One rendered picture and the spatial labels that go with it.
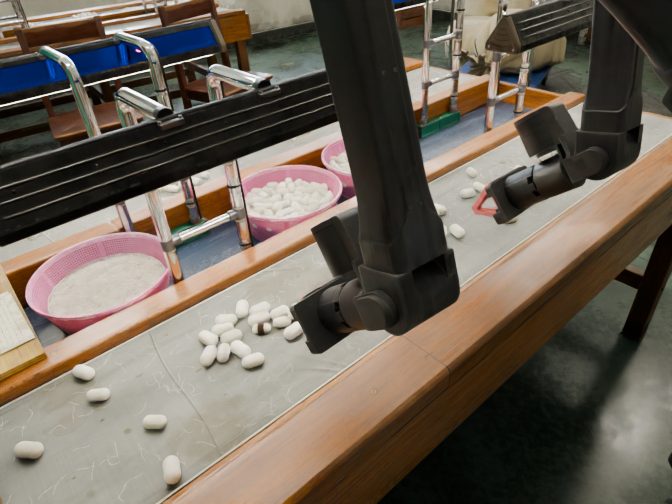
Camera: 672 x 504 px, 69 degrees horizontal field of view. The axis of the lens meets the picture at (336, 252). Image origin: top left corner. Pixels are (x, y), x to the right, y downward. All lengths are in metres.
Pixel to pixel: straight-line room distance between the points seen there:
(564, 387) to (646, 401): 0.24
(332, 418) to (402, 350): 0.16
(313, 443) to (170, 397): 0.24
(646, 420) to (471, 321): 1.07
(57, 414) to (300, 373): 0.35
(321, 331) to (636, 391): 1.42
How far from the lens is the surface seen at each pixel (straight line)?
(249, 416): 0.74
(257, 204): 1.19
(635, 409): 1.83
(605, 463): 1.67
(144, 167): 0.65
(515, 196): 0.82
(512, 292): 0.88
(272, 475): 0.65
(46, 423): 0.85
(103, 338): 0.89
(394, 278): 0.41
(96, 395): 0.82
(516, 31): 1.15
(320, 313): 0.58
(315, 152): 1.39
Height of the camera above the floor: 1.32
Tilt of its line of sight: 35 degrees down
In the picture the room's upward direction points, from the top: 4 degrees counter-clockwise
